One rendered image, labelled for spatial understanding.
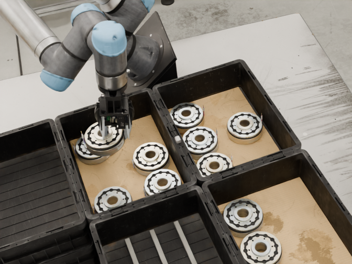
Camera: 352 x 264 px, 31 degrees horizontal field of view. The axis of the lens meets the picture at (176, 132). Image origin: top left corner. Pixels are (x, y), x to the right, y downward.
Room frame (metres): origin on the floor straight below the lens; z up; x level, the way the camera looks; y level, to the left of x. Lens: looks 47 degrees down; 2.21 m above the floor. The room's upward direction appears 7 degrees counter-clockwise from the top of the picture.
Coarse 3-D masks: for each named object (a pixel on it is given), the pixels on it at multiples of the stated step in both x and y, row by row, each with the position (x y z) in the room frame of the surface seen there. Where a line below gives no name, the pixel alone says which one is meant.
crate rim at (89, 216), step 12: (132, 96) 1.36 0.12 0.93; (84, 108) 1.33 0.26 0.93; (156, 108) 1.30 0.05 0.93; (60, 132) 1.25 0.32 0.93; (168, 132) 1.20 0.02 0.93; (180, 156) 1.10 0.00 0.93; (72, 168) 1.11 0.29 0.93; (192, 180) 1.02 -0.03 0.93; (168, 192) 0.99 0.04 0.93; (84, 204) 0.99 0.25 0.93; (132, 204) 0.97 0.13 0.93; (96, 216) 0.94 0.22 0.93
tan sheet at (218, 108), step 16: (208, 96) 1.42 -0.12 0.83; (224, 96) 1.41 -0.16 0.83; (240, 96) 1.40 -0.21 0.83; (208, 112) 1.35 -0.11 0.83; (224, 112) 1.34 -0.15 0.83; (240, 112) 1.33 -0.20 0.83; (224, 128) 1.28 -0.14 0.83; (224, 144) 1.21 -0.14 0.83; (240, 144) 1.21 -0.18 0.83; (256, 144) 1.20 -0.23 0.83; (272, 144) 1.19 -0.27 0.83; (240, 160) 1.15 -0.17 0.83
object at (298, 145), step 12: (240, 60) 1.46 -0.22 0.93; (204, 72) 1.42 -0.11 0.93; (168, 84) 1.39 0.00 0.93; (156, 96) 1.35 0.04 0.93; (264, 96) 1.29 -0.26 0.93; (276, 108) 1.23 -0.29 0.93; (168, 120) 1.24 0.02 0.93; (288, 132) 1.14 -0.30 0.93; (180, 144) 1.15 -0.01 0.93; (300, 144) 1.09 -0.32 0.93; (264, 156) 1.07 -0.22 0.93; (276, 156) 1.06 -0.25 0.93; (192, 168) 1.06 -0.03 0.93; (228, 168) 1.04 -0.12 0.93; (240, 168) 1.04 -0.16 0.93; (204, 180) 1.01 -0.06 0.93
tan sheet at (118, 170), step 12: (144, 120) 1.35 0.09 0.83; (132, 132) 1.31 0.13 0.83; (144, 132) 1.30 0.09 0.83; (156, 132) 1.30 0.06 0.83; (72, 144) 1.29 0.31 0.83; (132, 144) 1.26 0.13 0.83; (120, 156) 1.22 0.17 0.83; (132, 156) 1.21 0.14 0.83; (84, 168) 1.19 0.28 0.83; (96, 168) 1.19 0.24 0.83; (108, 168) 1.18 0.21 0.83; (120, 168) 1.17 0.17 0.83; (132, 168) 1.17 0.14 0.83; (168, 168) 1.15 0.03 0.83; (84, 180) 1.15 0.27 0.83; (96, 180) 1.14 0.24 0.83; (108, 180) 1.14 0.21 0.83; (120, 180) 1.13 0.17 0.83; (132, 180) 1.12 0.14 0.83; (144, 180) 1.12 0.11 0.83; (96, 192) 1.10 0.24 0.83; (132, 192) 1.08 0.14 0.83
